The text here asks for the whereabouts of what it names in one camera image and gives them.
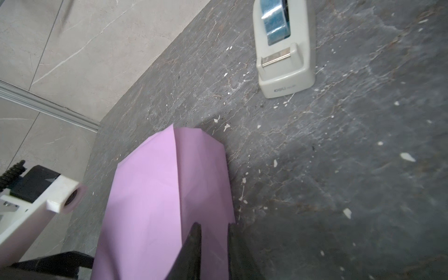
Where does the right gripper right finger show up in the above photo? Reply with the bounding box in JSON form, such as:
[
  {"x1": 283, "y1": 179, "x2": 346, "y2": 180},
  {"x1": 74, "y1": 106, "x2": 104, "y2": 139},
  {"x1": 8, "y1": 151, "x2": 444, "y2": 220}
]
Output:
[{"x1": 227, "y1": 224, "x2": 265, "y2": 280}]

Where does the white tape dispenser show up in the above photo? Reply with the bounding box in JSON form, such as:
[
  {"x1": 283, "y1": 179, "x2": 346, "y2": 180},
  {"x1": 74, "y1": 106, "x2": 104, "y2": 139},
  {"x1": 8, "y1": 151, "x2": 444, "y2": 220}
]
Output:
[{"x1": 253, "y1": 0, "x2": 316, "y2": 99}]

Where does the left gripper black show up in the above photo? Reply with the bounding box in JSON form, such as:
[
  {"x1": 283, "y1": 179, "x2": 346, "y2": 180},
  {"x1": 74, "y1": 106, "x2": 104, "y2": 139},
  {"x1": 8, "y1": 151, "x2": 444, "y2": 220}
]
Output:
[{"x1": 1, "y1": 251, "x2": 94, "y2": 280}]

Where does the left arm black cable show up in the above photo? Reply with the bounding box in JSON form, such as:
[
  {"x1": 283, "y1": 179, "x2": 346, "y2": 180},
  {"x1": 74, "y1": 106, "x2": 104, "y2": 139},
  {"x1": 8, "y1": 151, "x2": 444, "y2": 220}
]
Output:
[{"x1": 0, "y1": 160, "x2": 27, "y2": 193}]

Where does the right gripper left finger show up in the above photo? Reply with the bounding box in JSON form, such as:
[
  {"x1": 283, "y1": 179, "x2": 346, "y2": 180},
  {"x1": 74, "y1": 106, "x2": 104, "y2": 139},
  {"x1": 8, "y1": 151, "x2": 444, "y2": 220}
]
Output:
[{"x1": 166, "y1": 222, "x2": 202, "y2": 280}]

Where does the pink wrapping paper sheet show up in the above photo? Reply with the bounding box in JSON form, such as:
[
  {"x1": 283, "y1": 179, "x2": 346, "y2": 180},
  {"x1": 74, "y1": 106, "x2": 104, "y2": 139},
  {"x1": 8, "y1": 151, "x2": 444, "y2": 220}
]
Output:
[{"x1": 91, "y1": 126, "x2": 235, "y2": 280}]

